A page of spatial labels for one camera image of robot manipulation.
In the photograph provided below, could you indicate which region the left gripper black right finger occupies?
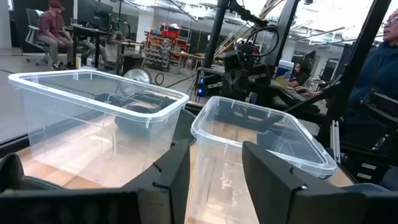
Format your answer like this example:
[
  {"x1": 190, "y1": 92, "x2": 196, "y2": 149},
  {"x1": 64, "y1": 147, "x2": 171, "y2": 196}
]
[{"x1": 241, "y1": 141, "x2": 309, "y2": 224}]

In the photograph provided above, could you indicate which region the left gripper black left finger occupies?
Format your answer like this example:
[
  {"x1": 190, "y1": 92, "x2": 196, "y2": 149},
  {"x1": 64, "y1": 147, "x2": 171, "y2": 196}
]
[{"x1": 121, "y1": 138, "x2": 192, "y2": 224}]

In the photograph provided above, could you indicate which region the blue denim cap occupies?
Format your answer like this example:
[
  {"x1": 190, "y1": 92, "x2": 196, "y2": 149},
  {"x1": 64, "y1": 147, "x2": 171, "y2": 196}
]
[{"x1": 340, "y1": 167, "x2": 398, "y2": 192}]

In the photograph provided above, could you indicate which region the clear plastic bin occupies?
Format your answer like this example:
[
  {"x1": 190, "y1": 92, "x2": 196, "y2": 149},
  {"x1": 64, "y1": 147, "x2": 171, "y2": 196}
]
[
  {"x1": 8, "y1": 68, "x2": 190, "y2": 190},
  {"x1": 185, "y1": 95, "x2": 338, "y2": 224}
]

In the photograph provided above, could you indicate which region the white and blue container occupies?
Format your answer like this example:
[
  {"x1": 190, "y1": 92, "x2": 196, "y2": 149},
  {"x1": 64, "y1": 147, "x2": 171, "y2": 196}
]
[{"x1": 275, "y1": 59, "x2": 295, "y2": 79}]

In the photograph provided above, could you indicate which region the shelf with red bins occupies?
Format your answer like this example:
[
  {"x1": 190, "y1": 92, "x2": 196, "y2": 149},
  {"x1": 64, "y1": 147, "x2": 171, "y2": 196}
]
[{"x1": 143, "y1": 24, "x2": 191, "y2": 73}]

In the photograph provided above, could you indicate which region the black computer monitor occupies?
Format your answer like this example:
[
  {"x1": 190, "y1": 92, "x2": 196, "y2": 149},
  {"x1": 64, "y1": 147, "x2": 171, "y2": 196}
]
[
  {"x1": 321, "y1": 58, "x2": 340, "y2": 82},
  {"x1": 76, "y1": 0, "x2": 114, "y2": 31}
]

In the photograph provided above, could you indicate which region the round floor fan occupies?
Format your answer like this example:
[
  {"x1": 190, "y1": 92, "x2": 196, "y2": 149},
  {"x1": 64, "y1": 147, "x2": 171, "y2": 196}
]
[{"x1": 119, "y1": 66, "x2": 153, "y2": 96}]

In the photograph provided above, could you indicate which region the black desk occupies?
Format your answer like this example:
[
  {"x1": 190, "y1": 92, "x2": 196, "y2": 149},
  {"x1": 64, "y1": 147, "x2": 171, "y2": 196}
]
[{"x1": 70, "y1": 24, "x2": 111, "y2": 70}]

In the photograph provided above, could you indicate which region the dark grey-blue cap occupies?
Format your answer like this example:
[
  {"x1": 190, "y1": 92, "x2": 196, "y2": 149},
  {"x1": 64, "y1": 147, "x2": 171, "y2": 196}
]
[{"x1": 0, "y1": 152, "x2": 65, "y2": 192}]

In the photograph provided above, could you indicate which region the seated person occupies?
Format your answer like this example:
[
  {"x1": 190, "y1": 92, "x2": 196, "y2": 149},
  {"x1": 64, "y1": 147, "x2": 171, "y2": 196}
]
[{"x1": 36, "y1": 0, "x2": 76, "y2": 71}]

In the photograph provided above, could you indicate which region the grey office chair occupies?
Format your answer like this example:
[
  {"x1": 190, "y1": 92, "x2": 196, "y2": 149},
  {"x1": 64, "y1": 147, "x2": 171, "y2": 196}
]
[{"x1": 24, "y1": 8, "x2": 52, "y2": 67}]

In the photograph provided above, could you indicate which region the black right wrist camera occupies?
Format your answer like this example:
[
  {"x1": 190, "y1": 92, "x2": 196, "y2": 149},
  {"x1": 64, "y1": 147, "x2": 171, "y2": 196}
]
[{"x1": 223, "y1": 50, "x2": 244, "y2": 72}]

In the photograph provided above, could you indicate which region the black frame post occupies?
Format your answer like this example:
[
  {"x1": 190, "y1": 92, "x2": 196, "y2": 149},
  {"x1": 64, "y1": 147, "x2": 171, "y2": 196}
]
[
  {"x1": 272, "y1": 0, "x2": 302, "y2": 67},
  {"x1": 316, "y1": 0, "x2": 393, "y2": 147},
  {"x1": 201, "y1": 0, "x2": 231, "y2": 68}
]

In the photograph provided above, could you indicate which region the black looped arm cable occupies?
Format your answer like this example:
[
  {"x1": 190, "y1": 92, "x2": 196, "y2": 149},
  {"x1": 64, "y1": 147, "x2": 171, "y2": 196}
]
[{"x1": 244, "y1": 25, "x2": 280, "y2": 58}]

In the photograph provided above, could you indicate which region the black table edge rail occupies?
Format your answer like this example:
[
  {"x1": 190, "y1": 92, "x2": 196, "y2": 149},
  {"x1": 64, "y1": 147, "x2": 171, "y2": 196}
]
[{"x1": 0, "y1": 133, "x2": 32, "y2": 158}]

